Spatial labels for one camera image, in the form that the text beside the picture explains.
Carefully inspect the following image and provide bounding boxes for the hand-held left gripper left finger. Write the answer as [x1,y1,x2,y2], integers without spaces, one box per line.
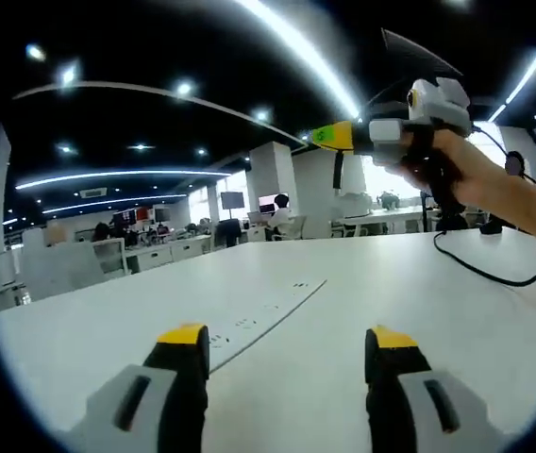
[66,322,212,453]

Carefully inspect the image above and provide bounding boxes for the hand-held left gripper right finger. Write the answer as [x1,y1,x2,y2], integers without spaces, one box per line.
[364,324,494,453]

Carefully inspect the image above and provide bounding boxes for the black data cable with plug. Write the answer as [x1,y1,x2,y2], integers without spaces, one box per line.
[332,120,536,288]

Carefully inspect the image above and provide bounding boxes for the white USB port panel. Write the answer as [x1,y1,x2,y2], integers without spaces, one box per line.
[201,277,329,379]

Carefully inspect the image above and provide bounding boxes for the white desk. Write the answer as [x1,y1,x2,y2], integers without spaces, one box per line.
[0,228,536,453]

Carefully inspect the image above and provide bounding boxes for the person's right hand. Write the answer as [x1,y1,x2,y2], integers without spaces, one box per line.
[386,130,492,210]

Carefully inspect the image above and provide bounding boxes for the large hanging dark monitor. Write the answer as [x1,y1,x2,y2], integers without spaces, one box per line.
[380,26,465,79]

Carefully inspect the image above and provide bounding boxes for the dark monitor on stand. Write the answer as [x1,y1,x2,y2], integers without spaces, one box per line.
[220,191,246,210]

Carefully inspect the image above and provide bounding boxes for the black office chair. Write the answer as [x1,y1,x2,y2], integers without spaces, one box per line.
[213,218,243,249]

